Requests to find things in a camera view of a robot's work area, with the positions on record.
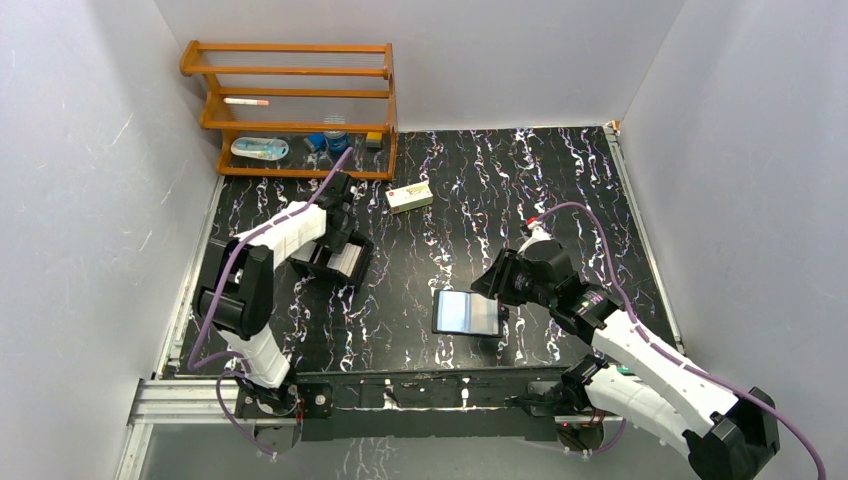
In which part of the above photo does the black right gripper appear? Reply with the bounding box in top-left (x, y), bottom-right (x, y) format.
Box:
top-left (470, 247), bottom-right (556, 309)

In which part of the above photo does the black card holder box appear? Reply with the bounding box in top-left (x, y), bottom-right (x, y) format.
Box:
top-left (287, 231), bottom-right (374, 288)

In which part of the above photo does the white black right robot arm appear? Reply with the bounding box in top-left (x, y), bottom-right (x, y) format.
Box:
top-left (471, 240), bottom-right (780, 479)

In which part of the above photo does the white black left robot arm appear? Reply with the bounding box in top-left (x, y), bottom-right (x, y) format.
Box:
top-left (193, 172), bottom-right (373, 416)

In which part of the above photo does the blue jar clear lid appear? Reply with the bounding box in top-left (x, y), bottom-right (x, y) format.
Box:
top-left (323, 115), bottom-right (350, 155)

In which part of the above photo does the small blue block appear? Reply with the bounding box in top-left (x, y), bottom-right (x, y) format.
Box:
top-left (304, 133), bottom-right (326, 152)

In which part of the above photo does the small yellow black block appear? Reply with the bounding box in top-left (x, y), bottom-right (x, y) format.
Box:
top-left (365, 131), bottom-right (384, 150)

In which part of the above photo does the white green red carton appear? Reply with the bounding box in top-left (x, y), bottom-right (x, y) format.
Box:
top-left (386, 181), bottom-right (433, 214)

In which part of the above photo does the blue white plastic package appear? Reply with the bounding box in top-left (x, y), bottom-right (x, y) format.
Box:
top-left (230, 136), bottom-right (290, 162)

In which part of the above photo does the wooden shelf rack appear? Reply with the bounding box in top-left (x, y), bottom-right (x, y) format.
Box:
top-left (179, 40), bottom-right (398, 181)

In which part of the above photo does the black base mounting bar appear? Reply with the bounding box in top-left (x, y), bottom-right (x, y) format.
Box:
top-left (235, 367), bottom-right (631, 444)

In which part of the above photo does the white pink marker pen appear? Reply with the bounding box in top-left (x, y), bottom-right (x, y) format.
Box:
top-left (223, 97), bottom-right (269, 106)

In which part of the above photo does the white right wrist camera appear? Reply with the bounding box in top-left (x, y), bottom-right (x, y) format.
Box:
top-left (518, 217), bottom-right (552, 255)

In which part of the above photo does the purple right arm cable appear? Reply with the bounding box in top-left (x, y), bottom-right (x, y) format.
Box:
top-left (529, 201), bottom-right (828, 480)

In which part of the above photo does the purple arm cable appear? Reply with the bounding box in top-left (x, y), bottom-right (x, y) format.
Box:
top-left (529, 201), bottom-right (828, 480)
top-left (186, 146), bottom-right (356, 458)

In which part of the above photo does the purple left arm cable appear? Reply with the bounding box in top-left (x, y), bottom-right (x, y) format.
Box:
top-left (186, 146), bottom-right (356, 458)

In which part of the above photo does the aluminium frame rail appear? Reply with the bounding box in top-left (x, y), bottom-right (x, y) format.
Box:
top-left (115, 377), bottom-right (266, 480)

